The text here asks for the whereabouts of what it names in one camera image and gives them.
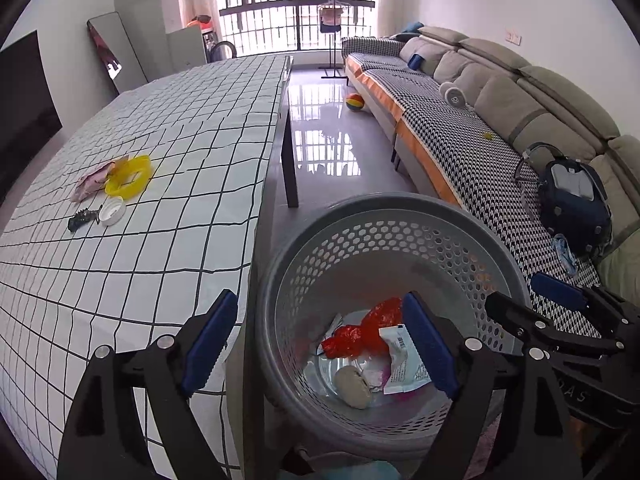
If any yellow tape ring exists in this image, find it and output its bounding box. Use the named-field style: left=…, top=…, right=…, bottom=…
left=104, top=154, right=152, bottom=198

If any white blue wrapper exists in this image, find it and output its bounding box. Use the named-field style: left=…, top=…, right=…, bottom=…
left=378, top=325, right=432, bottom=394

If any grey perforated wastebasket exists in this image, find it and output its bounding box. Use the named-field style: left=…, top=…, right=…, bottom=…
left=255, top=192, right=533, bottom=453

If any window security grille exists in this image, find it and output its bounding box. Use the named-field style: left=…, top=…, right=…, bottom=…
left=217, top=0, right=378, bottom=58

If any black backpack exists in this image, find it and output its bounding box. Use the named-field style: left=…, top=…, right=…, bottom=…
left=537, top=159, right=613, bottom=258

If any pink snack wrapper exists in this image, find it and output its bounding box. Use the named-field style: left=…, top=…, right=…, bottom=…
left=75, top=157, right=130, bottom=203

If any pink hanging garment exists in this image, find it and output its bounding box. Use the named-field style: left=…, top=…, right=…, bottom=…
left=320, top=6, right=345, bottom=33

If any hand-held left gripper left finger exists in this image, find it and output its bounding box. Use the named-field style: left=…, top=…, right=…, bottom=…
left=57, top=289, right=239, bottom=480

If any blue white pouch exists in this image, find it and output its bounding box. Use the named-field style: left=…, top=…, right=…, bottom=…
left=552, top=234, right=578, bottom=276

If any black strap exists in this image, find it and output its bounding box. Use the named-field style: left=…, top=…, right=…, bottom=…
left=515, top=142, right=563, bottom=196

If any leaning floor mirror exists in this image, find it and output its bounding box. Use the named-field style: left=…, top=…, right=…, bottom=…
left=86, top=11, right=149, bottom=95

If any black clothes stand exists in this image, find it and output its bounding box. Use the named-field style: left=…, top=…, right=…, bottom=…
left=316, top=0, right=351, bottom=81

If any grey cabinet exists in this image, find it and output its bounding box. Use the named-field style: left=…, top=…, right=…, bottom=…
left=165, top=25, right=207, bottom=68

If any grey sofa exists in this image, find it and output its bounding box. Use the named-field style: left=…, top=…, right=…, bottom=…
left=341, top=25, right=640, bottom=311

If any black hoop appliance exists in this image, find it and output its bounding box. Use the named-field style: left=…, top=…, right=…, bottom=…
left=206, top=39, right=238, bottom=63

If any red plastic bag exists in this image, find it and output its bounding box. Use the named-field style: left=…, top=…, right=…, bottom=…
left=321, top=297, right=405, bottom=359

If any black television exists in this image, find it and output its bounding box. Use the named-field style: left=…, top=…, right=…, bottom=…
left=0, top=30, right=63, bottom=206

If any white checked tablecloth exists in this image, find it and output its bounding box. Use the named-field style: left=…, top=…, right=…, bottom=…
left=0, top=52, right=293, bottom=480

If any houndstooth sofa cover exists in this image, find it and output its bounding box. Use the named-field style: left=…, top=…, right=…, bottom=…
left=341, top=36, right=608, bottom=338

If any white round lid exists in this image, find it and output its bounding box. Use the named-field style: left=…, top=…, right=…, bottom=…
left=98, top=197, right=126, bottom=226

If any beige round object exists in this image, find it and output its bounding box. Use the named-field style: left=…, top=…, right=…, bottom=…
left=334, top=366, right=373, bottom=409

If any pink fluffy rug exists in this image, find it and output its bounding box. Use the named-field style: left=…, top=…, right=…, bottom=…
left=465, top=410, right=506, bottom=480

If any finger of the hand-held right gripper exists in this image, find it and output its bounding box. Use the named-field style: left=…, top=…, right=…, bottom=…
left=530, top=273, right=640, bottom=341
left=484, top=290, right=626, bottom=361

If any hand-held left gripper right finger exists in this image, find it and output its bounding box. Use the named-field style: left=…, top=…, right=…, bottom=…
left=401, top=291, right=583, bottom=480

